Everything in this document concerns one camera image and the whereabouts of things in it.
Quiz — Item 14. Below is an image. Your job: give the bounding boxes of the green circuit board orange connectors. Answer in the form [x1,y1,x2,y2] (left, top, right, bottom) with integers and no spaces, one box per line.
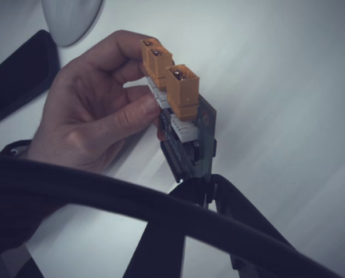
[140,37,218,184]

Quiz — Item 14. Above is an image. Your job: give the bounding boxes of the person's left hand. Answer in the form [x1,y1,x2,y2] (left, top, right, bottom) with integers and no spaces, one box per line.
[26,30,166,175]

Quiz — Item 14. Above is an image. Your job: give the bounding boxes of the white rounded object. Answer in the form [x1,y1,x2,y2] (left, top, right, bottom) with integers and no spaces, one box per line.
[41,0,105,47]

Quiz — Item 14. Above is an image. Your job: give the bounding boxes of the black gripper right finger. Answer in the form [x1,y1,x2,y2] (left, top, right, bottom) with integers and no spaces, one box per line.
[212,173,283,272]

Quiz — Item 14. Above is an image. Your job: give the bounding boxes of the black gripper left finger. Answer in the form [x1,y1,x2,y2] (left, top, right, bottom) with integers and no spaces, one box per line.
[122,173,214,278]

